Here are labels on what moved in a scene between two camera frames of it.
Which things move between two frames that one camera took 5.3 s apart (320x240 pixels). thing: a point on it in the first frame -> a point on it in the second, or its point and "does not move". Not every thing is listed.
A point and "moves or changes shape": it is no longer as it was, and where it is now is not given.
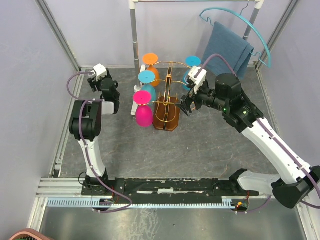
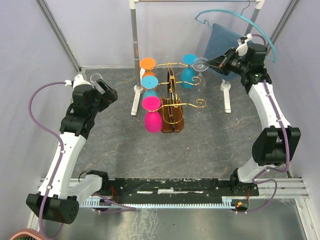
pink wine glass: [144, 115] -> [153, 120]
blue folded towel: [237, 51] does not move
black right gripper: [187, 99] -> [220, 63]
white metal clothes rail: [259, 4] does not move
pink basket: [26, 232] does not move
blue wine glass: [191, 61] moves or changes shape
